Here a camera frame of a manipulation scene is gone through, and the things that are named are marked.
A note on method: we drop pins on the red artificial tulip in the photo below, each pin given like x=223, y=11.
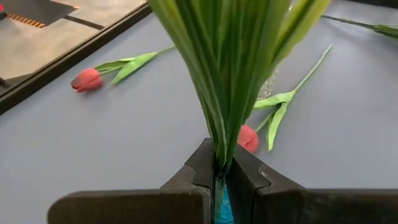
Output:
x=247, y=139
x=87, y=80

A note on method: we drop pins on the clear cut-glass vase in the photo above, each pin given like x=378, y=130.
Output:
x=267, y=88

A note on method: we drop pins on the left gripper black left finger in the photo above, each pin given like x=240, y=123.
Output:
x=130, y=207

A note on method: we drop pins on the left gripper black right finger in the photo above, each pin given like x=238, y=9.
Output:
x=311, y=207

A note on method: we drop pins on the dark floor mat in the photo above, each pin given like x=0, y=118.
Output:
x=37, y=9

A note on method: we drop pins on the blue cut-glass vase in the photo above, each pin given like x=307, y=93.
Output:
x=224, y=211

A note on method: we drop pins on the black table frame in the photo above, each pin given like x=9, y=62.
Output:
x=62, y=63

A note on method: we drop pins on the purple artificial flower spray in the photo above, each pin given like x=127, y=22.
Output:
x=230, y=62

